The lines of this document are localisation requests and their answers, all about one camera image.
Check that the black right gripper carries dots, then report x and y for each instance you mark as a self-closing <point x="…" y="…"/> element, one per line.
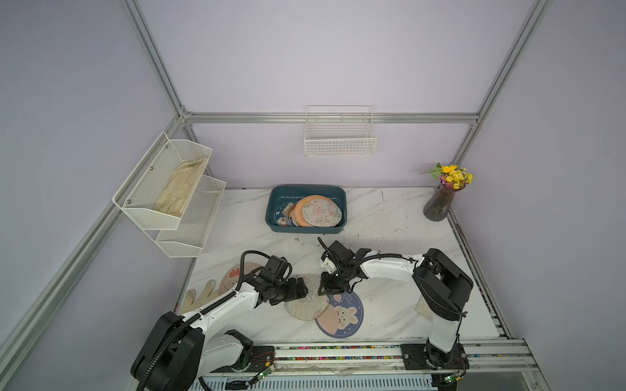
<point x="337" y="259"/>

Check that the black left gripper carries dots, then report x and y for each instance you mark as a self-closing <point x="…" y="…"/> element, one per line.
<point x="293" y="294"/>

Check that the purple pink bunny coaster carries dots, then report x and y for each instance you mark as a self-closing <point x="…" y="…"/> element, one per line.
<point x="343" y="316"/>

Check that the plain orange coaster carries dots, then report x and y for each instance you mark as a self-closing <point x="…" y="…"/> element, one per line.
<point x="297" y="210"/>

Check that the cream pink bow coaster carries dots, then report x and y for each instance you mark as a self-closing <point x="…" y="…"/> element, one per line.
<point x="321" y="212"/>

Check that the teal orange cats coaster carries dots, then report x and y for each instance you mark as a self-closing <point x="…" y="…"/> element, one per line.
<point x="283" y="216"/>

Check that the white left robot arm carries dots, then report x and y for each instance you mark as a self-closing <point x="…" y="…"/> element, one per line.
<point x="182" y="348"/>

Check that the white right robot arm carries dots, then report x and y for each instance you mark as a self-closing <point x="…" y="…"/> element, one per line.
<point x="442" y="284"/>

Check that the teal plastic storage box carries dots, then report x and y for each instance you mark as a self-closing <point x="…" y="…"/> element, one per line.
<point x="294" y="193"/>

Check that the white green glove on table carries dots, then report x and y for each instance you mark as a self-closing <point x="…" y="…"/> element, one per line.
<point x="424" y="310"/>

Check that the cream glove on table left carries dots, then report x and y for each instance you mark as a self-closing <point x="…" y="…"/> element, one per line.
<point x="193" y="300"/>

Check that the lower white mesh shelf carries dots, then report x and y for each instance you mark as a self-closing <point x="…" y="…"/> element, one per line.
<point x="190" y="238"/>

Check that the white mesh shelf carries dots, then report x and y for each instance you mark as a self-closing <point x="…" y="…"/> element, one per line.
<point x="148" y="197"/>
<point x="190" y="238"/>

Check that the ribbed glass vase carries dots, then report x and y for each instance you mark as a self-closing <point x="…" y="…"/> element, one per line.
<point x="439" y="205"/>

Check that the cream glove in shelf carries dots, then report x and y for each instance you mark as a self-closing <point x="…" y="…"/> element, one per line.
<point x="178" y="188"/>

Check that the yellow flower bouquet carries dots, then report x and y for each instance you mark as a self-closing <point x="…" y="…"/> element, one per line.
<point x="452" y="177"/>

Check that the upper white mesh shelf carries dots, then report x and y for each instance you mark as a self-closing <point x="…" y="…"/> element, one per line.
<point x="148" y="197"/>

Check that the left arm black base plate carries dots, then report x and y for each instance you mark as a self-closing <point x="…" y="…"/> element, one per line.
<point x="252" y="360"/>

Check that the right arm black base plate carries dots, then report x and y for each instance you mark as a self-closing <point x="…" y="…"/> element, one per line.
<point x="427" y="357"/>

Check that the white wire wall basket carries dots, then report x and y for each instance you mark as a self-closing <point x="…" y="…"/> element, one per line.
<point x="339" y="131"/>

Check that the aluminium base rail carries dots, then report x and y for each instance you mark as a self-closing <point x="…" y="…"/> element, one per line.
<point x="348" y="358"/>

